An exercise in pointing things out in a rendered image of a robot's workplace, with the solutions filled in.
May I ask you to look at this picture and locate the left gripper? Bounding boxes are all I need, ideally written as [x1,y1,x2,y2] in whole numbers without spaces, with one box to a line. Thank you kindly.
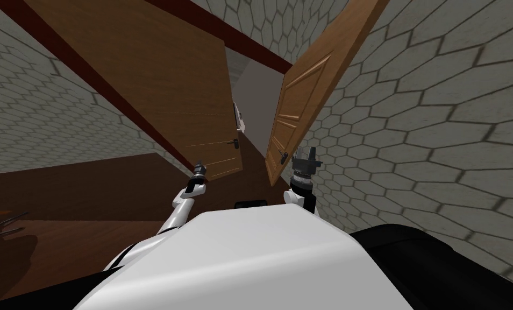
[191,161,209,182]

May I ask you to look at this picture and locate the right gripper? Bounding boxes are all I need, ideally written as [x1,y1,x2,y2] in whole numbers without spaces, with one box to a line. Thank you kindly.
[291,146,324,175]

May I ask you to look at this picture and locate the light brown panelled door leaf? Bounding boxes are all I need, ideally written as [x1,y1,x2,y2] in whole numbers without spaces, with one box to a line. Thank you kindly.
[265,0,390,187]

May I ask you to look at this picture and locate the dark brown plain door leaf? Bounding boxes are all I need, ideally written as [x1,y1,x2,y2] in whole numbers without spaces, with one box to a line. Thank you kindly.
[24,0,244,182]

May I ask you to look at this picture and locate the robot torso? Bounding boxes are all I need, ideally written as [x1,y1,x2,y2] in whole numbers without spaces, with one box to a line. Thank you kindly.
[73,199,412,310]

